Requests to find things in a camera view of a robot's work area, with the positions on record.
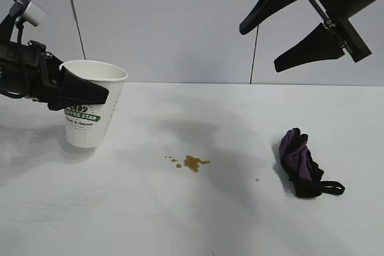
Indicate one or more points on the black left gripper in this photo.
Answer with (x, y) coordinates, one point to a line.
(15, 67)

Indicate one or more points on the white paper coffee cup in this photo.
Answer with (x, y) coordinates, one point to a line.
(87, 130)

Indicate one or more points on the purple and black cloth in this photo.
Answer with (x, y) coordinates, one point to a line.
(297, 160)

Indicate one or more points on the large brown coffee spill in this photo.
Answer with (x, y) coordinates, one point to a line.
(192, 162)

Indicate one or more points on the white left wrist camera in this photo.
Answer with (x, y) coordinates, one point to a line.
(34, 13)

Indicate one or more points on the black left camera bracket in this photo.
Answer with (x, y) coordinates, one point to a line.
(7, 26)

